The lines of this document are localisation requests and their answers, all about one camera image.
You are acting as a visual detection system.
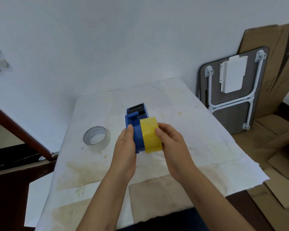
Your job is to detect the person's right hand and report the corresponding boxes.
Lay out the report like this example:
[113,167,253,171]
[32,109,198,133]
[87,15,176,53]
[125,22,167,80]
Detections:
[155,123,199,181]

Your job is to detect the person's left hand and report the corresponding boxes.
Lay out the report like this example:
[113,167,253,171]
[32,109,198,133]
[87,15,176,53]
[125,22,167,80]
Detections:
[107,124,137,183]

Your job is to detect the blue tape dispenser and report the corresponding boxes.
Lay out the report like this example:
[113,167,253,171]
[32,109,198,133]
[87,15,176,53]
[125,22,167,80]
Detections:
[124,103,150,154]

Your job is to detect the yellow tape roll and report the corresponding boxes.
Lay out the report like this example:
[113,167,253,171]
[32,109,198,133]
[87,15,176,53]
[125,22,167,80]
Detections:
[140,117,163,154]

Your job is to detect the person's right forearm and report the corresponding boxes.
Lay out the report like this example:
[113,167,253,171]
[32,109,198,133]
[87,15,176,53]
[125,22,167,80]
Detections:
[175,165,256,231]

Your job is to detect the person's left forearm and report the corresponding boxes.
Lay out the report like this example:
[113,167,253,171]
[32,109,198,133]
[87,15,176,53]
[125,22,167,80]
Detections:
[76,174,136,231]

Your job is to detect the stained white table cloth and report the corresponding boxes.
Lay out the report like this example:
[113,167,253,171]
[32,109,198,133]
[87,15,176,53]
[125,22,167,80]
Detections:
[24,78,270,231]

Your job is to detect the clear tape roll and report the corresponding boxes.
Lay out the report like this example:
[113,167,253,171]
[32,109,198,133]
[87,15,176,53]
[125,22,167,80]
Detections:
[83,126,111,152]

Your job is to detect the folded grey table white legs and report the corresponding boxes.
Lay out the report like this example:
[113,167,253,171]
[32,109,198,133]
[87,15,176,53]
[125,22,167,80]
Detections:
[199,47,270,135]

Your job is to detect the dark blue trousers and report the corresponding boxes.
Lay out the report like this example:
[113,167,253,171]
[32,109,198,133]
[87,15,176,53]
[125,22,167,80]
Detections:
[116,206,210,231]

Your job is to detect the flattened brown cardboard box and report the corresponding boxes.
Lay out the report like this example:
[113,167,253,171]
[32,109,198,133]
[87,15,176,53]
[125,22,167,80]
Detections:
[231,114,289,231]

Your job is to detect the large brown cardboard sheet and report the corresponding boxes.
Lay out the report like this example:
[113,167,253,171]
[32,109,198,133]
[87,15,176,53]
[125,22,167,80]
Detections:
[237,21,289,119]

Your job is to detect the dark brown wooden cabinet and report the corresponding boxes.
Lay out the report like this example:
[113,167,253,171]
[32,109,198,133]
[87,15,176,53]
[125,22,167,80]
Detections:
[0,161,56,231]

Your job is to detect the brown wooden rail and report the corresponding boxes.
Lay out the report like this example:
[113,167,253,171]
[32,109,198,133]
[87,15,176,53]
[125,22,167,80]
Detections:
[0,101,58,162]

